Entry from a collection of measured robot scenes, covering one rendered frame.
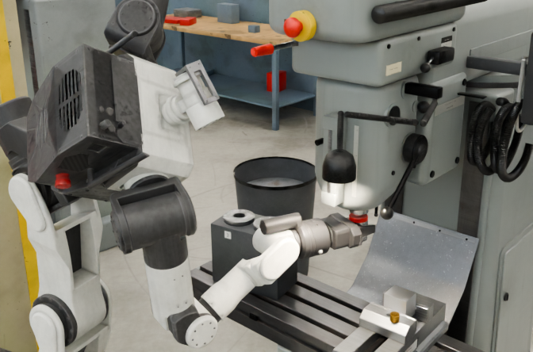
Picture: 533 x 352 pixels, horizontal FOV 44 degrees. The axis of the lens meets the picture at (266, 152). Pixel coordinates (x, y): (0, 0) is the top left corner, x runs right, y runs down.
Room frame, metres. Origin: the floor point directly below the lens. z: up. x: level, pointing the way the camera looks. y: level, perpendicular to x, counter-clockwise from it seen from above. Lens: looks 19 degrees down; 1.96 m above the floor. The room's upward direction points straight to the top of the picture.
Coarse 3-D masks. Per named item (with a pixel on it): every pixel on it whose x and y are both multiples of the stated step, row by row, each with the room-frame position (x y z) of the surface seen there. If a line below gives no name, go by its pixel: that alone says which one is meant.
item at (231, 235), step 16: (224, 224) 1.71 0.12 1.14; (240, 224) 1.70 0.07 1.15; (256, 224) 1.68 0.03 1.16; (224, 240) 1.70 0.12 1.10; (240, 240) 1.67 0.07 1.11; (224, 256) 1.70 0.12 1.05; (240, 256) 1.67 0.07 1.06; (256, 256) 1.64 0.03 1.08; (224, 272) 1.70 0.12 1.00; (288, 272) 1.66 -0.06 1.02; (256, 288) 1.64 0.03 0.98; (272, 288) 1.62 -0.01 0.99; (288, 288) 1.66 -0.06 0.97
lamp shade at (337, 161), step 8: (328, 152) 1.33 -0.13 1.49; (336, 152) 1.31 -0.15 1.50; (344, 152) 1.31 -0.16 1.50; (328, 160) 1.30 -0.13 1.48; (336, 160) 1.29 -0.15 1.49; (344, 160) 1.29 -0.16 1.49; (352, 160) 1.31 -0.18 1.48; (328, 168) 1.30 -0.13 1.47; (336, 168) 1.29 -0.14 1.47; (344, 168) 1.29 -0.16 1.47; (352, 168) 1.30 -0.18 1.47; (328, 176) 1.30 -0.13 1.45; (336, 176) 1.29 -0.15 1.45; (344, 176) 1.29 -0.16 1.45; (352, 176) 1.30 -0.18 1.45
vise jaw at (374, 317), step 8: (368, 304) 1.41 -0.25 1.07; (376, 304) 1.41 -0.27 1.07; (368, 312) 1.38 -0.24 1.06; (376, 312) 1.38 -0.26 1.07; (384, 312) 1.38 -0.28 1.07; (400, 312) 1.38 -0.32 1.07; (360, 320) 1.38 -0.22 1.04; (368, 320) 1.37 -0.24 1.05; (376, 320) 1.36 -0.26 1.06; (384, 320) 1.35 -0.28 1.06; (400, 320) 1.34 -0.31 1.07; (408, 320) 1.34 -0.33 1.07; (416, 320) 1.35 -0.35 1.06; (368, 328) 1.37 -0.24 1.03; (376, 328) 1.35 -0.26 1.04; (384, 328) 1.34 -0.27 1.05; (392, 328) 1.33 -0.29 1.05; (400, 328) 1.33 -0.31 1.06; (408, 328) 1.32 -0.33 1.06; (392, 336) 1.33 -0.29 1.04; (400, 336) 1.31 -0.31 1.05; (408, 336) 1.32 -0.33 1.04
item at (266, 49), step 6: (288, 42) 1.45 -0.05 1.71; (294, 42) 1.46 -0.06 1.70; (252, 48) 1.37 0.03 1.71; (258, 48) 1.37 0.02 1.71; (264, 48) 1.38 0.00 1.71; (270, 48) 1.39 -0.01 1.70; (276, 48) 1.41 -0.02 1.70; (282, 48) 1.43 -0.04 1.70; (252, 54) 1.37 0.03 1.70; (258, 54) 1.36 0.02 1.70; (264, 54) 1.38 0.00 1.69; (270, 54) 1.40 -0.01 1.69
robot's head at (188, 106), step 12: (180, 84) 1.29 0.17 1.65; (192, 84) 1.29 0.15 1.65; (204, 84) 1.31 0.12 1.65; (180, 96) 1.33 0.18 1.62; (192, 96) 1.28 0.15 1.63; (168, 108) 1.31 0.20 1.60; (180, 108) 1.30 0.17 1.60; (192, 108) 1.27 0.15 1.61; (204, 108) 1.27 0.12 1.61; (216, 108) 1.28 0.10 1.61; (180, 120) 1.31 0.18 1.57; (192, 120) 1.28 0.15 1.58; (204, 120) 1.26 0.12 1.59; (216, 120) 1.27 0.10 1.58
